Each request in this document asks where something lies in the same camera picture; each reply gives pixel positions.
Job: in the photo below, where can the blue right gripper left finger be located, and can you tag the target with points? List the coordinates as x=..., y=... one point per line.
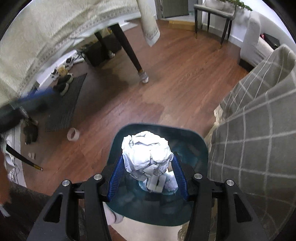
x=115, y=179

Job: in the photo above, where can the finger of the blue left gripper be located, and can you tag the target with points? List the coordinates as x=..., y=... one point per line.
x=38, y=96

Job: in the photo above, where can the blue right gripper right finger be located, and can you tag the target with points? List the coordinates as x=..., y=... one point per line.
x=180, y=177

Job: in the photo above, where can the white cardboard box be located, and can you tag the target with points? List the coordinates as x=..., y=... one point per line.
x=156, y=183

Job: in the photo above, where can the white paper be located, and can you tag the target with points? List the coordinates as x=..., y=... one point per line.
x=146, y=154

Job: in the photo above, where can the teal plastic trash bin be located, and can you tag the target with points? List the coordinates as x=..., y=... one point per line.
x=133, y=202

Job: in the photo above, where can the dark shoe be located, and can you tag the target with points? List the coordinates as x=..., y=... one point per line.
x=61, y=88

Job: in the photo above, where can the dark floor mat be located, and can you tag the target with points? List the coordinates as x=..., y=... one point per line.
x=60, y=117

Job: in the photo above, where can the tape roll on floor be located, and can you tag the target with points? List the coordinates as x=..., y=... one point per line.
x=73, y=134

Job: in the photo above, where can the beige tablecloth side table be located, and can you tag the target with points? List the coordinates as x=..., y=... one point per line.
x=34, y=34

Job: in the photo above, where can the grey checked round tablecloth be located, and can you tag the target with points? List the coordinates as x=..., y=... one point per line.
x=253, y=141

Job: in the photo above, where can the dark table leg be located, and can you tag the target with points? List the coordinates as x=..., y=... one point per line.
x=119, y=34

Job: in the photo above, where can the grey armchair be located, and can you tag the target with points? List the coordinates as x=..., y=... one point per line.
x=255, y=47

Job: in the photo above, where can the grey door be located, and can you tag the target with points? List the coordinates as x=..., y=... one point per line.
x=171, y=8

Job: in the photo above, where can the black handbag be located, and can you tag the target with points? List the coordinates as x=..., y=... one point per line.
x=273, y=42

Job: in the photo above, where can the grey dining chair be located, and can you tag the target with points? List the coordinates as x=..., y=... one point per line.
x=200, y=8

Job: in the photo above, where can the potted green plant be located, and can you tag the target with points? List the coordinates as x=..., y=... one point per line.
x=227, y=5

